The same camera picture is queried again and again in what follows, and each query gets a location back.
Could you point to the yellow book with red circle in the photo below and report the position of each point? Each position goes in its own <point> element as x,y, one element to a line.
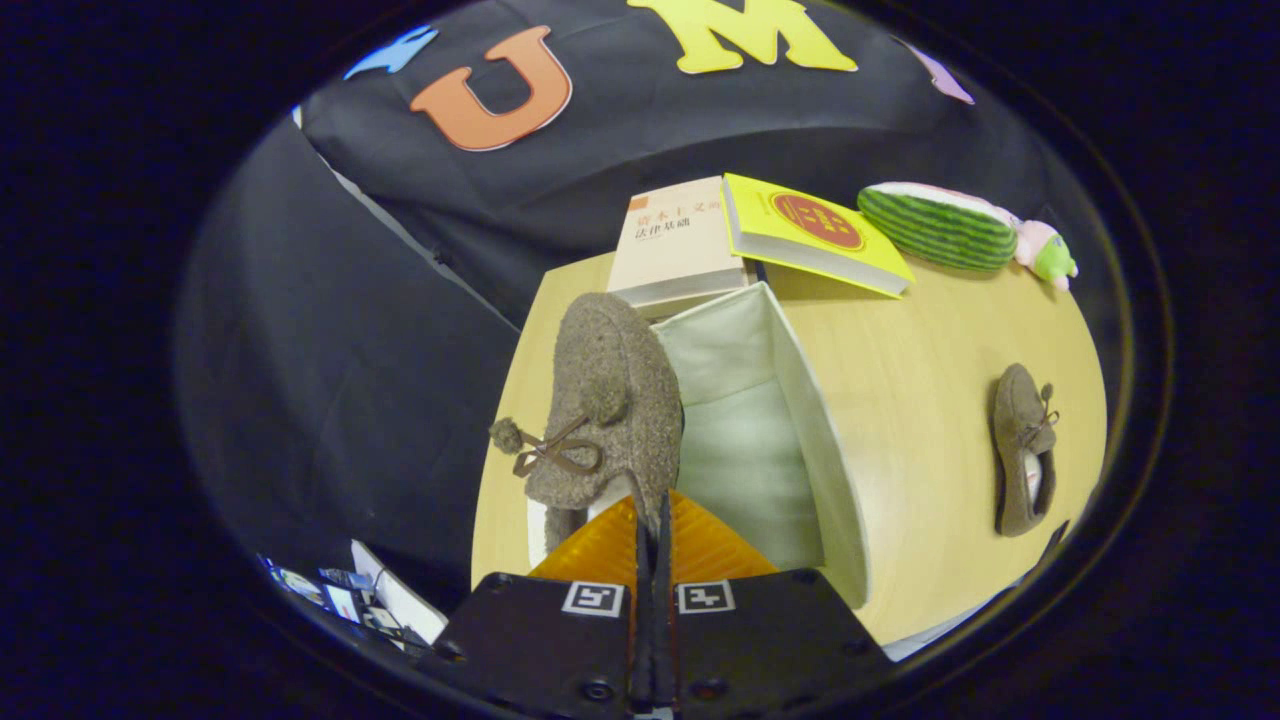
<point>810,230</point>

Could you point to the pale green fabric storage box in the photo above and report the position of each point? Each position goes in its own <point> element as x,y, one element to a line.
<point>740,450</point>

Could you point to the beige book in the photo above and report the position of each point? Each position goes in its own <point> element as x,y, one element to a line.
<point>670,240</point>

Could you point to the pink and green plush toy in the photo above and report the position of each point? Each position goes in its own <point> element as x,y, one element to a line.
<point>1045,255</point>

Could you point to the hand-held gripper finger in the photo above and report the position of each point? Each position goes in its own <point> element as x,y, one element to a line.
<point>665,620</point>
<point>643,620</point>

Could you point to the brown fuzzy shoe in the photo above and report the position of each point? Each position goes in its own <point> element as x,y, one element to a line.
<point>610,400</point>
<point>1020,440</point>

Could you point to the watermelon slice plush toy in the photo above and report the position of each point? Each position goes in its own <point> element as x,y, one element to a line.
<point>935,228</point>

